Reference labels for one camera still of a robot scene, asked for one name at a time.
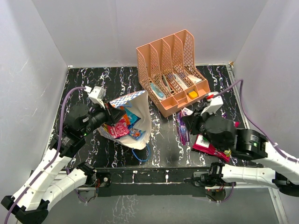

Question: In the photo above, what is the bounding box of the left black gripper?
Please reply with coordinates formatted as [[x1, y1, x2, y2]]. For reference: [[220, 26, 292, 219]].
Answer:
[[81, 99, 127, 136]]

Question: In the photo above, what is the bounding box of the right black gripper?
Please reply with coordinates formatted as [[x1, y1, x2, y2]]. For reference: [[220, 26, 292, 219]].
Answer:
[[181, 106, 223, 152]]

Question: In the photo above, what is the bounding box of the orange pink fruit snack packet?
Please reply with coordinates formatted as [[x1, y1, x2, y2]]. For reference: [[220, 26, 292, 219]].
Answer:
[[123, 113, 140, 128]]

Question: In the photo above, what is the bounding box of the blue checkered paper bag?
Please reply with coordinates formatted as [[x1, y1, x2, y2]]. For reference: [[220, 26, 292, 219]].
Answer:
[[98, 90, 152, 162]]

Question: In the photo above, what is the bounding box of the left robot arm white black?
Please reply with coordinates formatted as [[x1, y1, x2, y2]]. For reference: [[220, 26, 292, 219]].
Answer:
[[1, 103, 125, 224]]

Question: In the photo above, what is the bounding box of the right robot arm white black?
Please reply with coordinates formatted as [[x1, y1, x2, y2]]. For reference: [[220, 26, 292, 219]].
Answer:
[[182, 112, 299, 197]]

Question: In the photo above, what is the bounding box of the red snack packet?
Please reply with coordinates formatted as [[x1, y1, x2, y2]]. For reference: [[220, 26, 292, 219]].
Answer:
[[107, 118, 129, 139]]

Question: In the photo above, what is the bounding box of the blue snack packet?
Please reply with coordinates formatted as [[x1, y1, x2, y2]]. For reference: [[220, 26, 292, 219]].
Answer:
[[129, 127, 145, 140]]

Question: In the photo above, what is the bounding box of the yellow item in organizer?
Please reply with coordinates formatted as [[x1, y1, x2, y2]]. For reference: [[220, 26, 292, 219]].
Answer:
[[187, 90, 198, 99]]

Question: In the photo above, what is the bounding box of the striped packet in organizer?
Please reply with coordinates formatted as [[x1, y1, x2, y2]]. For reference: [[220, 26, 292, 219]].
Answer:
[[167, 74, 188, 90]]

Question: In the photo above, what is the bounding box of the white packet in organizer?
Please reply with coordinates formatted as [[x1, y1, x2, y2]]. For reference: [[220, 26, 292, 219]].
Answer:
[[188, 75, 202, 84]]

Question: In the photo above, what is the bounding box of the blue white item in organizer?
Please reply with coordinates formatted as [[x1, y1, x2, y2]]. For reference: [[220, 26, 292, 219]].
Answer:
[[150, 82, 166, 100]]

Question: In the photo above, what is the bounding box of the orange plastic file organizer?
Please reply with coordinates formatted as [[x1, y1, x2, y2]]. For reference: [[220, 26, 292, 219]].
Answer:
[[136, 29, 210, 117]]

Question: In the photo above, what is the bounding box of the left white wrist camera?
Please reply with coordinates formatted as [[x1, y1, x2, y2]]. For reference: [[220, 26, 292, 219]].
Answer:
[[88, 86, 106, 108]]

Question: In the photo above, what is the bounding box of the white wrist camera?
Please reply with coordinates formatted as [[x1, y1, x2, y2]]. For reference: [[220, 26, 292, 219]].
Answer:
[[200, 95, 223, 116], [88, 86, 106, 108]]

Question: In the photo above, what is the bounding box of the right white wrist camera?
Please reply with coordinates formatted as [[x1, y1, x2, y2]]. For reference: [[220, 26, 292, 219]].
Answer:
[[200, 95, 223, 116]]

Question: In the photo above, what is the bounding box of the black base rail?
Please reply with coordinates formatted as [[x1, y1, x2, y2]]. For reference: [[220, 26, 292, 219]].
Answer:
[[70, 167, 236, 198]]

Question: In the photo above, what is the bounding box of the aluminium frame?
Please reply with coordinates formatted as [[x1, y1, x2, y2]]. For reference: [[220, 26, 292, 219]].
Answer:
[[17, 63, 288, 224]]

